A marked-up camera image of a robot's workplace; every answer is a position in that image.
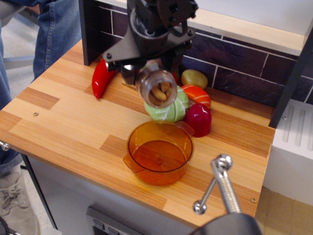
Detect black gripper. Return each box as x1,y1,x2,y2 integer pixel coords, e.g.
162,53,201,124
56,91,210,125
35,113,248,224
103,9,196,84

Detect clear jar of almonds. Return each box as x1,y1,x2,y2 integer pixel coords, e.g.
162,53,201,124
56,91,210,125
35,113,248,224
135,59,178,108

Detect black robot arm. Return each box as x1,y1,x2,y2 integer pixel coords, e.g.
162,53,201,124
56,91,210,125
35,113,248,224
103,0,198,84

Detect orange transparent pot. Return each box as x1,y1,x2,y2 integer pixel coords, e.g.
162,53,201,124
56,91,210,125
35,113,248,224
123,121,194,186

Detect red toy strawberry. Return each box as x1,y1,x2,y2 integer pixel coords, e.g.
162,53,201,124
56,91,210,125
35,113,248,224
172,70,180,83

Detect yellow toy potato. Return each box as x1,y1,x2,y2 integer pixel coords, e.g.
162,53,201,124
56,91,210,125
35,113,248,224
181,69,208,89

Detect red toy chili pepper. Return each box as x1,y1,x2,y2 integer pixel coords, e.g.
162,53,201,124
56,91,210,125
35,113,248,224
91,59,116,99

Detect orange salmon sushi toy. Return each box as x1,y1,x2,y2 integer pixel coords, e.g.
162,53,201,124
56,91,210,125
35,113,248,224
181,84,211,109

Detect green toy cabbage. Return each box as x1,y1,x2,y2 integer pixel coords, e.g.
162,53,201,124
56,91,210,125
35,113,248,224
145,86,189,122

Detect magenta toy beet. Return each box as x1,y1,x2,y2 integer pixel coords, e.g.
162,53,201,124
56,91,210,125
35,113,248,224
184,103,212,137

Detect blue jeans leg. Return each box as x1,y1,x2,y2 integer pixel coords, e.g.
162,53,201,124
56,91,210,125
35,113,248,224
0,0,81,177

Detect small metal knob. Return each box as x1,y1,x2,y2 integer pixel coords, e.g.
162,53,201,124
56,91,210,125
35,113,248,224
0,141,10,151

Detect grey control panel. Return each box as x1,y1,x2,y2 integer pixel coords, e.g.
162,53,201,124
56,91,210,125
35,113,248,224
86,207,141,235

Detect white ribbed appliance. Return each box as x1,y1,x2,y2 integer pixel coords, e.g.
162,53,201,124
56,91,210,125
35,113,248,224
263,99,313,205

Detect silver metal clamp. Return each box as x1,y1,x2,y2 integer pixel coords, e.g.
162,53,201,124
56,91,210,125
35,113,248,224
192,154,262,235

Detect grey sneaker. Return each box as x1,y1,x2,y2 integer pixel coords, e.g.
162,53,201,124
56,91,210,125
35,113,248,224
0,172,38,235

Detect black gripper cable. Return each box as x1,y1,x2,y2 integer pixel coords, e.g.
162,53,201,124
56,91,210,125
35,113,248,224
171,21,190,37

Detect dark vertical frame post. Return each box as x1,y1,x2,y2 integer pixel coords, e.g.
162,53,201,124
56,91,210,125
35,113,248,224
268,21,313,128

